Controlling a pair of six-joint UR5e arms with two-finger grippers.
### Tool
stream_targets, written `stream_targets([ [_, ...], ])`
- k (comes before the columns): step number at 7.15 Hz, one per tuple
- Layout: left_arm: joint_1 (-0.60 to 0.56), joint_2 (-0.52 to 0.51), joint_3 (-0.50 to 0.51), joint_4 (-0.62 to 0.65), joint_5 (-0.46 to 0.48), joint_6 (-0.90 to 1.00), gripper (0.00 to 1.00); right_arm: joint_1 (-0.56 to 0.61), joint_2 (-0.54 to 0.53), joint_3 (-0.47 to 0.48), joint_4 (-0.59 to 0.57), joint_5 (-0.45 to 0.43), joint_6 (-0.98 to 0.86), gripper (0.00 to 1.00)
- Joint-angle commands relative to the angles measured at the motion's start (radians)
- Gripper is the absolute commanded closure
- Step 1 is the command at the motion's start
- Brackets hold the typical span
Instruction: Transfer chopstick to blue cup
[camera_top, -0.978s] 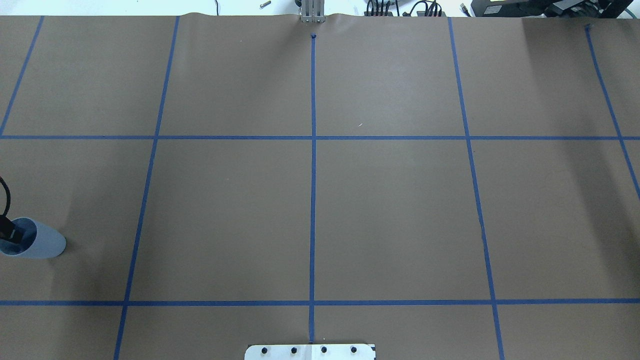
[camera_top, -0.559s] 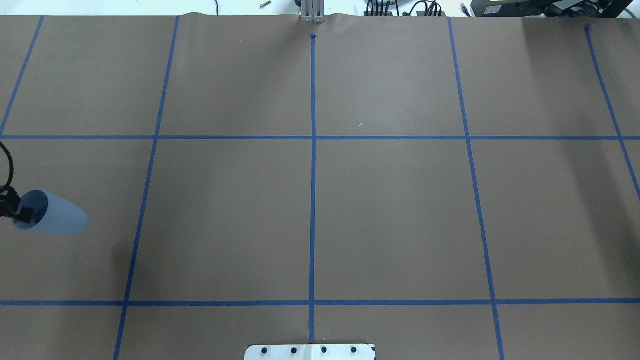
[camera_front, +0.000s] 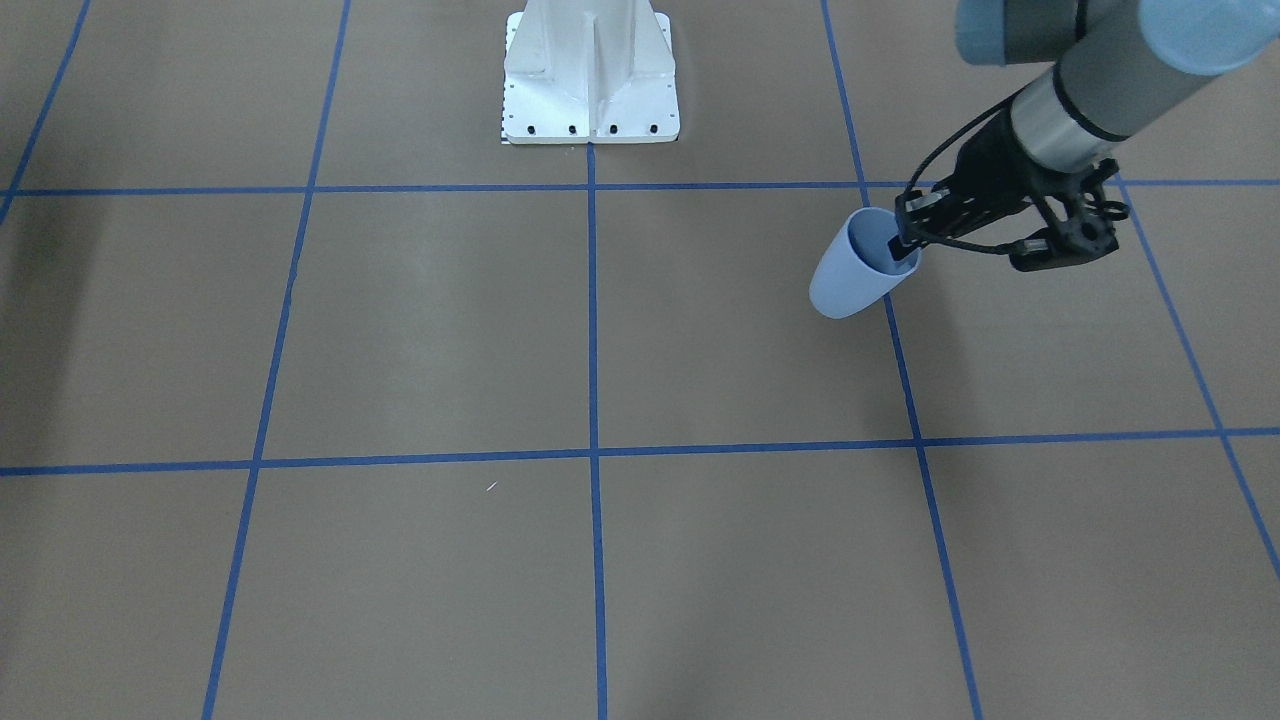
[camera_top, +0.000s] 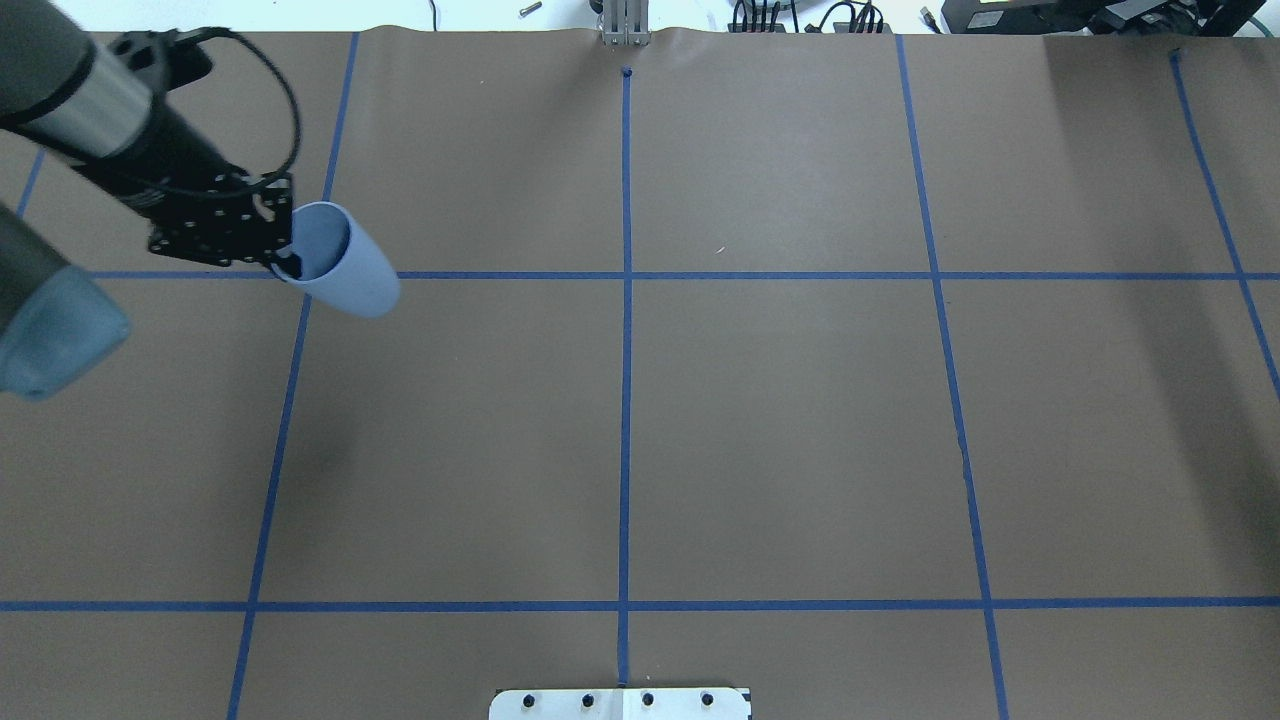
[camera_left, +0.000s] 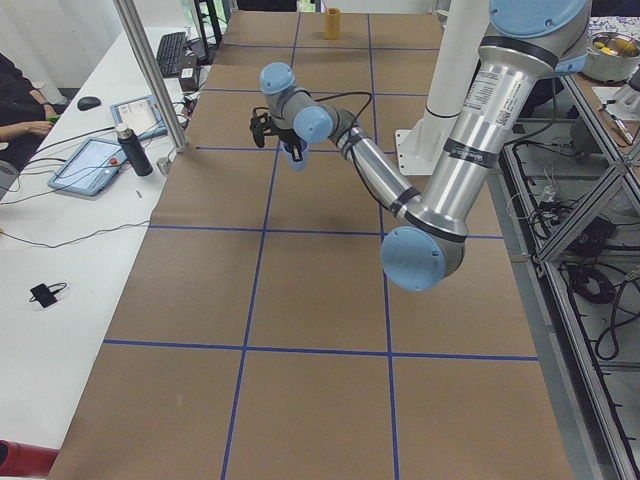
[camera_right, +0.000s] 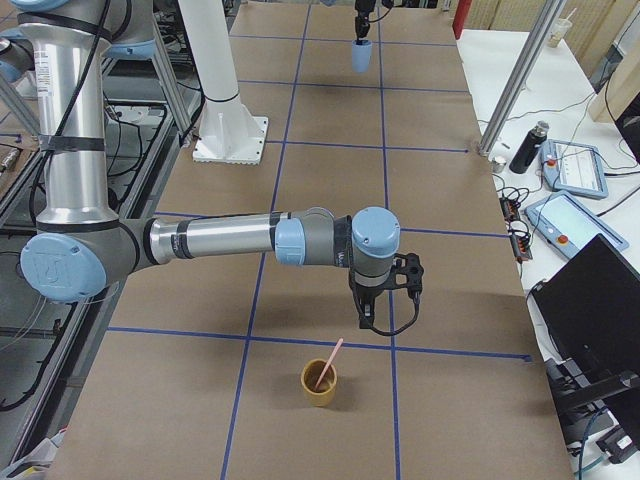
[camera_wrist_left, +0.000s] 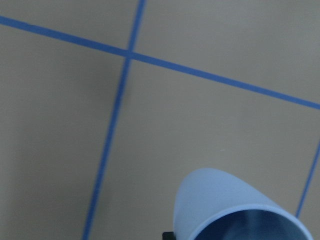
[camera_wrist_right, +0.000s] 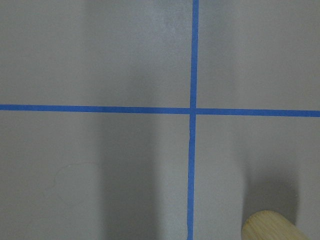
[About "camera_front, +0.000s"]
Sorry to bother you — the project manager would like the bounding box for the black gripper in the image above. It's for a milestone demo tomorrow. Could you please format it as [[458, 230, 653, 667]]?
[[886, 111, 1057, 265]]

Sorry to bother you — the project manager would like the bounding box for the light blue plastic cup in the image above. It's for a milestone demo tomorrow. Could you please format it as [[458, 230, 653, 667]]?
[[809, 208, 922, 319]]

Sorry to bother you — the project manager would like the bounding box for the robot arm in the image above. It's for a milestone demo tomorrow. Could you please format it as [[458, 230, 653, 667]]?
[[887, 1, 1279, 272]]

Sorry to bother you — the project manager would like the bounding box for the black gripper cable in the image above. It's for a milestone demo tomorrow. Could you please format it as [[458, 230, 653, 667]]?
[[900, 97, 1041, 255]]

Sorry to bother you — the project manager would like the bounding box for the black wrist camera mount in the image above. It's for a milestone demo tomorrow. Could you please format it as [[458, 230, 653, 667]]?
[[1009, 158, 1132, 272]]

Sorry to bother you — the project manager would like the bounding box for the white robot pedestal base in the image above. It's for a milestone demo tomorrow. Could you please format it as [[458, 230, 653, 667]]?
[[500, 1, 681, 145]]

